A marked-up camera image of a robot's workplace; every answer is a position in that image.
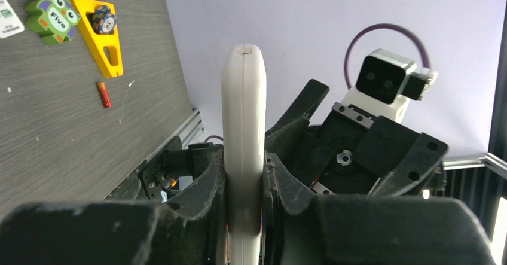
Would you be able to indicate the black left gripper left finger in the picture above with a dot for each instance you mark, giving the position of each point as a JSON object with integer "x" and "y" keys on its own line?
{"x": 187, "y": 229}

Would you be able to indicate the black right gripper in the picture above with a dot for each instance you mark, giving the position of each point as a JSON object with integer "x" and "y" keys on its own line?
{"x": 352, "y": 152}

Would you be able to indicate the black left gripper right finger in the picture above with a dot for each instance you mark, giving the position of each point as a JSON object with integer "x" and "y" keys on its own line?
{"x": 302, "y": 227}

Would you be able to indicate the white remote with red keypad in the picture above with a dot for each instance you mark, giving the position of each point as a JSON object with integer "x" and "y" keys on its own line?
{"x": 244, "y": 89}

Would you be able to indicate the slim white remote control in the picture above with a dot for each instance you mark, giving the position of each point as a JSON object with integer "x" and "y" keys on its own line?
{"x": 10, "y": 22}

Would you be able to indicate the red orange battery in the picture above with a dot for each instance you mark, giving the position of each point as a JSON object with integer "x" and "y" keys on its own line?
{"x": 104, "y": 95}

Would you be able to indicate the yellow triangular wooden piece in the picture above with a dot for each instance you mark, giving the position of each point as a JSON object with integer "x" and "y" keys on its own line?
{"x": 105, "y": 48}

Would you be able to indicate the blue poker chip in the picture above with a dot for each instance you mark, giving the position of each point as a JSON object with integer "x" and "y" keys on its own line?
{"x": 103, "y": 21}

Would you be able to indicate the green owl toy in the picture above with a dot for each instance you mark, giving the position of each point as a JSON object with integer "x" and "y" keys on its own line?
{"x": 54, "y": 20}

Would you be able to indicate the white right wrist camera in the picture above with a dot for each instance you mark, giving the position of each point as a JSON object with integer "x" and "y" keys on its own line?
{"x": 386, "y": 83}

